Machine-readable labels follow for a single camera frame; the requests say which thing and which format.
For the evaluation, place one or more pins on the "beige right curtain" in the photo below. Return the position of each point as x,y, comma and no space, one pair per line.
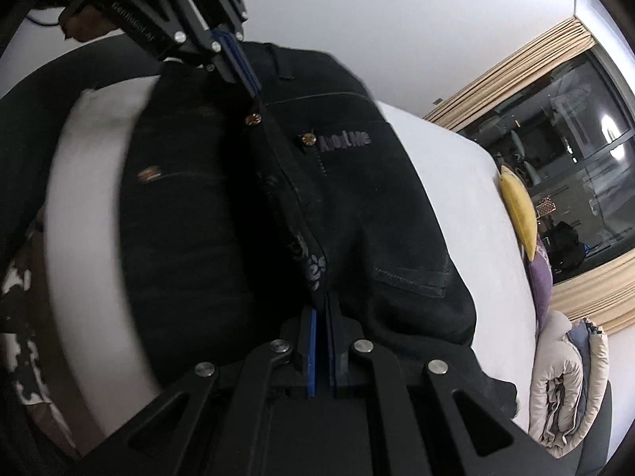
605,295

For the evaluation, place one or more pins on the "yellow pillow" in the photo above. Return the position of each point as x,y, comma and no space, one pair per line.
520,209

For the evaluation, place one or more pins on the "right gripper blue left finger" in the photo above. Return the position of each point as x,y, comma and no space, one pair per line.
306,349

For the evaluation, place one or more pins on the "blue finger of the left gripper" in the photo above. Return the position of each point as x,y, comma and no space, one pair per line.
230,60

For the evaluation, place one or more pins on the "white bed mattress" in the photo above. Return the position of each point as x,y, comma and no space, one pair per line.
83,265

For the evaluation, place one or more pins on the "rolled beige grey duvet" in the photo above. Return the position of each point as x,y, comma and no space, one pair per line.
570,377

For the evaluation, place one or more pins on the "black jeans pants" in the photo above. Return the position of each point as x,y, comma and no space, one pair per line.
235,218

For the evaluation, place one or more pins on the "dark glass window door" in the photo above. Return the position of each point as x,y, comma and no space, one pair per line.
569,136

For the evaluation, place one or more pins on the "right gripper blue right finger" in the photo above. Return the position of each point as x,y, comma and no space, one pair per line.
342,332

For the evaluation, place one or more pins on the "purple pillow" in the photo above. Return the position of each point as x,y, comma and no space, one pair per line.
540,278

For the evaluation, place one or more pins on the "dark grey upholstered headboard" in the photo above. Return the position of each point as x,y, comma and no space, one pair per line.
595,446

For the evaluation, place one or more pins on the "beige left curtain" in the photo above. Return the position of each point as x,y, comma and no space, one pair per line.
537,58

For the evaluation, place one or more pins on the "beige curtain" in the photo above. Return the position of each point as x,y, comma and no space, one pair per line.
605,295
537,58

